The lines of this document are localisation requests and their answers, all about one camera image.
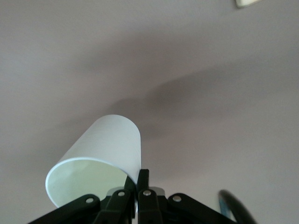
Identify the cream bear print tray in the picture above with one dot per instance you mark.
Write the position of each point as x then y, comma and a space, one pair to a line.
245, 2

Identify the brown table cover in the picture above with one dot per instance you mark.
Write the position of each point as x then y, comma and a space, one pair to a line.
70, 58

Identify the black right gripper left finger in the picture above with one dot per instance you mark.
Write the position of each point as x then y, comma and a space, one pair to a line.
109, 207

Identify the white paper cup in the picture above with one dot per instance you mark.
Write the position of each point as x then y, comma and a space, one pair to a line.
112, 140

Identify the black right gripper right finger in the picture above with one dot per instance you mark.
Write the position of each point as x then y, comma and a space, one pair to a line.
149, 207

